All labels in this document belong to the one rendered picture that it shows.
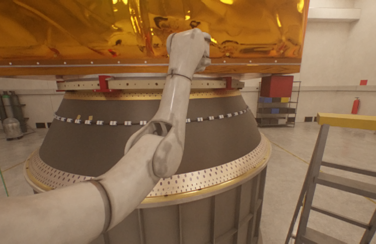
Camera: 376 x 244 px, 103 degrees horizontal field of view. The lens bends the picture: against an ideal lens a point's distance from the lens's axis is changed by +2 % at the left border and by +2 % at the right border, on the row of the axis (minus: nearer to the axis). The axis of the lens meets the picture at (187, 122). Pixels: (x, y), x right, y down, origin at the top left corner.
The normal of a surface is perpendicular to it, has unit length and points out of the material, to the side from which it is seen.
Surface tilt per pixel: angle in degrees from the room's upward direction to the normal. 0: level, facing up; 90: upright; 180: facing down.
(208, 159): 62
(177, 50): 71
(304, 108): 90
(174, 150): 85
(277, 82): 90
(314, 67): 90
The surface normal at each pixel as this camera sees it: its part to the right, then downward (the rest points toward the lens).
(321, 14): 0.06, 0.22
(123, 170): 0.07, -0.87
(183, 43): -0.53, -0.11
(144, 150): -0.15, -0.79
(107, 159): -0.11, -0.26
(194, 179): 0.21, -0.58
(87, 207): 0.78, -0.52
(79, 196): 0.49, -0.85
